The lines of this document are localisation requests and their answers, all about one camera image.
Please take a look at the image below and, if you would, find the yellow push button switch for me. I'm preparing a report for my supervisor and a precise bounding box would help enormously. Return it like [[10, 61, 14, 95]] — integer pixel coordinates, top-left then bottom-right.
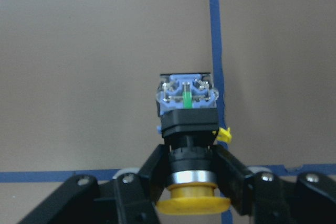
[[156, 73, 232, 216]]

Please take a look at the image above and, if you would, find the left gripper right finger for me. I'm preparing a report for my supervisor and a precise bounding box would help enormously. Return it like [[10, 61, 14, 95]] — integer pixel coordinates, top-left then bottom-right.
[[212, 145, 335, 223]]

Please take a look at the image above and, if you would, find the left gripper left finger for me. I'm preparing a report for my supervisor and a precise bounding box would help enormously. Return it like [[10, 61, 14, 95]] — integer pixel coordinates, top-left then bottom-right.
[[20, 144, 168, 223]]

